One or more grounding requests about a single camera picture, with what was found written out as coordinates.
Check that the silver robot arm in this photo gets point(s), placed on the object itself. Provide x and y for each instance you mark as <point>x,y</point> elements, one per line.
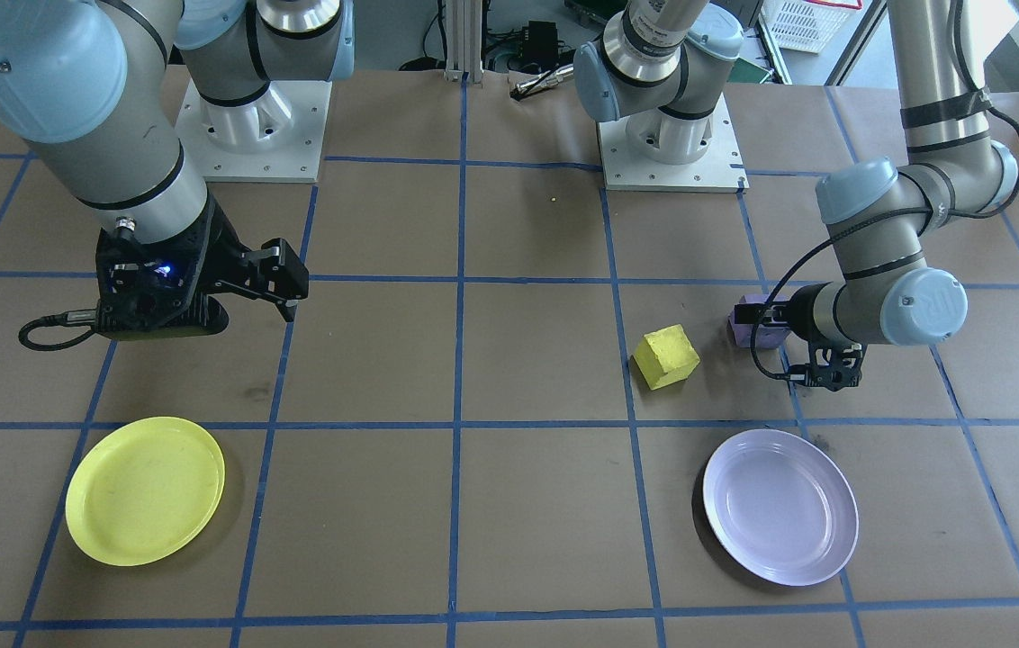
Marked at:
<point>113,153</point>
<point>870,261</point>

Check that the white plastic basket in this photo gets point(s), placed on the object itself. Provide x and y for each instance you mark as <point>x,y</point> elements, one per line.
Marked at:
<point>802,22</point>

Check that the purple foam block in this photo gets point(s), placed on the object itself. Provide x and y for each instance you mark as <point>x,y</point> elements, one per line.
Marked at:
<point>757,337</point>

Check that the yellow plate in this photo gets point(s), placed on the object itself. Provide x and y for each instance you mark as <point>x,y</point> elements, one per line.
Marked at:
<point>145,490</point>

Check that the silver black metal tool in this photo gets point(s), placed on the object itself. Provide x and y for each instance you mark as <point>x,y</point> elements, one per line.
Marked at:
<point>541,83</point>

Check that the purple plate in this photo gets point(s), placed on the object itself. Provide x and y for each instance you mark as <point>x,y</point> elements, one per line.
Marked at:
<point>780,508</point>

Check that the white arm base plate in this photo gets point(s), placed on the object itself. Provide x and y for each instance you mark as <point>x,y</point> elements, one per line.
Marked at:
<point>293,153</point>
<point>716,171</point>

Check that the small black box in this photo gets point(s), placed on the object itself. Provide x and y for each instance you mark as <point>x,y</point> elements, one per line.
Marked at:
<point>541,38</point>

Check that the green circuit board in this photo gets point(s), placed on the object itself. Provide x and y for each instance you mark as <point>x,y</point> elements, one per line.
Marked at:
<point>748,70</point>

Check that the yellow foam block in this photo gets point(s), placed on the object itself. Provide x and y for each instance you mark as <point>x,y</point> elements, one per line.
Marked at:
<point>667,357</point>

